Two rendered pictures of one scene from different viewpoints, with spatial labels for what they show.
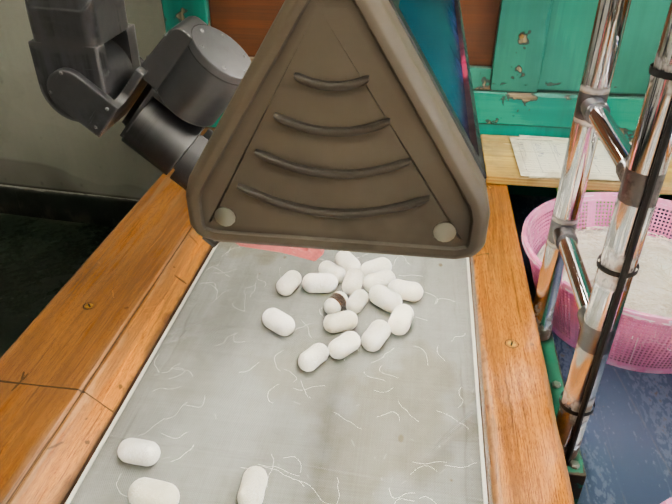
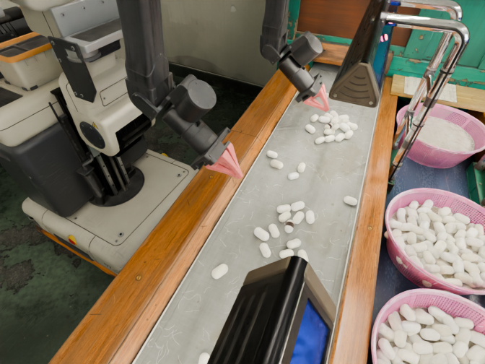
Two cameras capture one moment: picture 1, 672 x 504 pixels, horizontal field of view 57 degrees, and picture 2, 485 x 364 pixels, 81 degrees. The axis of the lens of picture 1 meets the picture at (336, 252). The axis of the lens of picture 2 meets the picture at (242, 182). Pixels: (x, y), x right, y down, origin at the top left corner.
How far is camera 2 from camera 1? 0.36 m
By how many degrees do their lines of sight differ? 18
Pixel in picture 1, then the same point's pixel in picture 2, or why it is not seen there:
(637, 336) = (426, 152)
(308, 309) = (319, 127)
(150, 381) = (272, 139)
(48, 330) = (245, 120)
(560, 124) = not seen: hidden behind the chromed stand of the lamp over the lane
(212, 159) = (336, 86)
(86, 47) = (276, 38)
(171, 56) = (299, 43)
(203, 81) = (308, 53)
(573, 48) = not seen: hidden behind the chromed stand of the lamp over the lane
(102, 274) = (258, 106)
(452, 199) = (373, 97)
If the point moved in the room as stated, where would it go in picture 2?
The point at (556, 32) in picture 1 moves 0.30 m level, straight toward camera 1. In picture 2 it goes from (436, 35) to (417, 66)
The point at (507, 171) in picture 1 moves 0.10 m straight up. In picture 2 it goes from (399, 90) to (411, 63)
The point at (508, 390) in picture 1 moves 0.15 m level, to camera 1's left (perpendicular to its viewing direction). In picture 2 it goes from (377, 157) to (322, 148)
